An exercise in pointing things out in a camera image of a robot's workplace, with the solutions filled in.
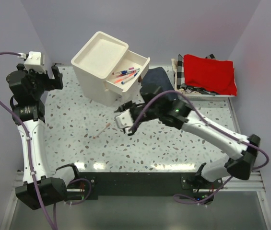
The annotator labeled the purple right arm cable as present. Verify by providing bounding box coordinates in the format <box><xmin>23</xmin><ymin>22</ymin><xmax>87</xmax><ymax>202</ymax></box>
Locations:
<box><xmin>130</xmin><ymin>90</ymin><xmax>270</xmax><ymax>206</ymax></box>

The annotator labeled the white cloth basket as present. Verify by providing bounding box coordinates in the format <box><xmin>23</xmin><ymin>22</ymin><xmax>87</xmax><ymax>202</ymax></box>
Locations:
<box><xmin>170</xmin><ymin>58</ymin><xmax>234</xmax><ymax>101</ymax></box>

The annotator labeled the dark blue pencil pouch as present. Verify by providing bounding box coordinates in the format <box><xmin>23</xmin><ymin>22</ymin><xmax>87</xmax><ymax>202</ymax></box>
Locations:
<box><xmin>140</xmin><ymin>67</ymin><xmax>178</xmax><ymax>104</ymax></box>

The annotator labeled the orange marker pen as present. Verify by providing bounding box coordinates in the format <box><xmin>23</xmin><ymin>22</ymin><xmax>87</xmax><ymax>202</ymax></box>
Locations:
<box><xmin>114</xmin><ymin>74</ymin><xmax>134</xmax><ymax>84</ymax></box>

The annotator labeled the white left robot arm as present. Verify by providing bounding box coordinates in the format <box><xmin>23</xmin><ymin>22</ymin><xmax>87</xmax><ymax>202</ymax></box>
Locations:
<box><xmin>6</xmin><ymin>64</ymin><xmax>81</xmax><ymax>210</ymax></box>

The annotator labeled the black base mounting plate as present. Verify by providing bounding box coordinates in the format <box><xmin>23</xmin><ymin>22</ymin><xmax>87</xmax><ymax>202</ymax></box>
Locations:
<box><xmin>67</xmin><ymin>172</ymin><xmax>223</xmax><ymax>200</ymax></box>

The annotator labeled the red pen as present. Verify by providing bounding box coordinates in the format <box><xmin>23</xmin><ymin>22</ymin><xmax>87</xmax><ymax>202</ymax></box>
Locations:
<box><xmin>116</xmin><ymin>71</ymin><xmax>137</xmax><ymax>78</ymax></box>

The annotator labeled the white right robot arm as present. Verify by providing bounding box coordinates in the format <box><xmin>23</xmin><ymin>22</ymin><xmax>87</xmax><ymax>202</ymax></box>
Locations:
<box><xmin>115</xmin><ymin>84</ymin><xmax>260</xmax><ymax>188</ymax></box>

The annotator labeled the black white checkered cloth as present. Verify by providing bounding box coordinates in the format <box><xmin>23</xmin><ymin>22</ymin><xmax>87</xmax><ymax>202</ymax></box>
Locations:
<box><xmin>174</xmin><ymin>54</ymin><xmax>185</xmax><ymax>90</ymax></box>

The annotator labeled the blue-capped white marker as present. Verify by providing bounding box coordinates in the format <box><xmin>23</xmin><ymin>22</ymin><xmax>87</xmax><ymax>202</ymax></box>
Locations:
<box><xmin>121</xmin><ymin>72</ymin><xmax>138</xmax><ymax>85</ymax></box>

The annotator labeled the aluminium frame rail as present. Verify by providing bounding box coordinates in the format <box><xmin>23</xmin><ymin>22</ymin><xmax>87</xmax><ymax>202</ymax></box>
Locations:
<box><xmin>0</xmin><ymin>95</ymin><xmax>271</xmax><ymax>230</ymax></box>

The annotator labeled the small blue-tipped pen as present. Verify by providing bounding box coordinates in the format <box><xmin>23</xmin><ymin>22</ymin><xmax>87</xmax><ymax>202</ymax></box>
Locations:
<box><xmin>119</xmin><ymin>69</ymin><xmax>129</xmax><ymax>74</ymax></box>

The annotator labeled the cream drawer organizer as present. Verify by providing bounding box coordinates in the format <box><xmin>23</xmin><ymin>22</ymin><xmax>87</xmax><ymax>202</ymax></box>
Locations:
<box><xmin>71</xmin><ymin>31</ymin><xmax>150</xmax><ymax>106</ymax></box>

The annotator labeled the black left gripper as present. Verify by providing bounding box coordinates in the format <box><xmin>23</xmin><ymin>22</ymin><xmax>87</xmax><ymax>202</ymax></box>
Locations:
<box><xmin>17</xmin><ymin>64</ymin><xmax>62</xmax><ymax>99</ymax></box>

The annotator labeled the red folded cloth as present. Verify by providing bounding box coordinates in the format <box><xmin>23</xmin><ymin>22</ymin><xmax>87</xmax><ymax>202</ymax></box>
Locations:
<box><xmin>183</xmin><ymin>54</ymin><xmax>237</xmax><ymax>96</ymax></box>

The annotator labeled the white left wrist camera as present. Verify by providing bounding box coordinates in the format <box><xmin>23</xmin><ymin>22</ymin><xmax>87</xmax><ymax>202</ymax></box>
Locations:
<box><xmin>18</xmin><ymin>51</ymin><xmax>46</xmax><ymax>74</ymax></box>

